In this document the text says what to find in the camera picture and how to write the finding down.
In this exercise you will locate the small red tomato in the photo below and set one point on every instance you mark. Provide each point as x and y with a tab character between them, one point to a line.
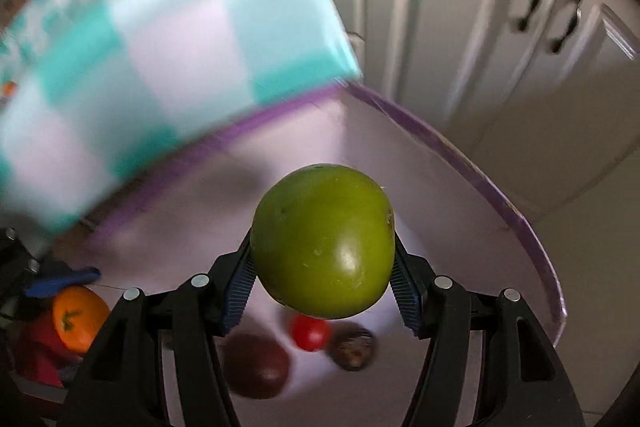
310	334

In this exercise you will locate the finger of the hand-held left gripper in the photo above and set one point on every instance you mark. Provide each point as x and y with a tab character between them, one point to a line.
57	282

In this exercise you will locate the orange tangerine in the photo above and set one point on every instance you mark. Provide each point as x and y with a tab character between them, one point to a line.
80	319

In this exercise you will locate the white basin with purple rim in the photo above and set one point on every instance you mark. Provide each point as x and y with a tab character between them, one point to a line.
450	207

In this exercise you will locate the teal white checked tablecloth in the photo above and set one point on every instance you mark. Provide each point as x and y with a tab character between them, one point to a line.
150	32

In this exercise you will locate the dark water chestnut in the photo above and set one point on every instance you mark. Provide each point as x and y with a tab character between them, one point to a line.
352	349

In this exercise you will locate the red object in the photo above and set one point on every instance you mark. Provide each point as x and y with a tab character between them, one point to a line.
40	352

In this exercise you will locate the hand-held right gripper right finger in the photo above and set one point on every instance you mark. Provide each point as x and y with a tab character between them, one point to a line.
404	289

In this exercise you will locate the green tomato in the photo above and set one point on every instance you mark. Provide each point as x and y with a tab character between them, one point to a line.
322	242

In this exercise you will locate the reddish brown apple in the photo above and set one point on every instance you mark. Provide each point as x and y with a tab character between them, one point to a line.
262	367

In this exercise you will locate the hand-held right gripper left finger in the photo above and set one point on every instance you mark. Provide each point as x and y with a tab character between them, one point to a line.
240	289

